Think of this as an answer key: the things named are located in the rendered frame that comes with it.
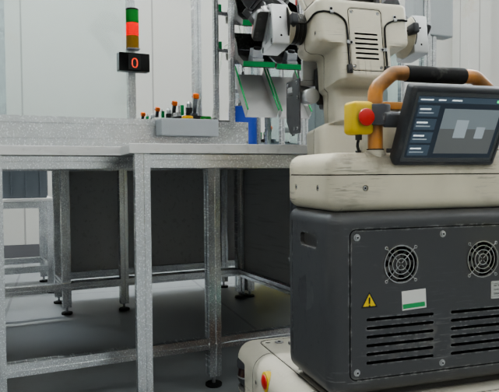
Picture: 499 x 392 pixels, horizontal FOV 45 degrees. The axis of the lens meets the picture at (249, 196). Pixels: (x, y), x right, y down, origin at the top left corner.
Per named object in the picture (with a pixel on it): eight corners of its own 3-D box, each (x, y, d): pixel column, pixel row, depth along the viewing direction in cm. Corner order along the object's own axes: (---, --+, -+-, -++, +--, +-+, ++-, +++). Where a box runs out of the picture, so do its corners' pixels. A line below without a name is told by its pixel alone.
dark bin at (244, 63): (274, 68, 239) (276, 50, 236) (243, 67, 236) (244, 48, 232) (256, 50, 263) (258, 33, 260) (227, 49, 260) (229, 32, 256)
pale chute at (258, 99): (277, 117, 238) (279, 109, 235) (245, 117, 235) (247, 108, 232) (262, 75, 257) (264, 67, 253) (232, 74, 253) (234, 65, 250)
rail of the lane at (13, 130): (248, 148, 225) (248, 120, 225) (-9, 145, 187) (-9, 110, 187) (242, 149, 230) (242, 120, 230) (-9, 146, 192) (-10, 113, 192)
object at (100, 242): (388, 281, 419) (388, 158, 416) (61, 316, 325) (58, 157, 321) (356, 273, 453) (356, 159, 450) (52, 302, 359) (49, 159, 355)
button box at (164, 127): (219, 136, 212) (218, 118, 212) (161, 135, 203) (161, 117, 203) (211, 137, 219) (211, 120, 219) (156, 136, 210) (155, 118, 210)
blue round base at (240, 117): (261, 155, 329) (261, 106, 328) (236, 155, 322) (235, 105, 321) (249, 156, 343) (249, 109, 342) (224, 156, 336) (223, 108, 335)
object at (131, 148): (400, 154, 202) (400, 145, 202) (129, 153, 174) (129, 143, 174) (314, 159, 268) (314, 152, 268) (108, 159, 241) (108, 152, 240)
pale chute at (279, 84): (309, 119, 245) (312, 110, 241) (279, 118, 241) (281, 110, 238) (293, 78, 263) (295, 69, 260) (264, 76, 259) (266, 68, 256)
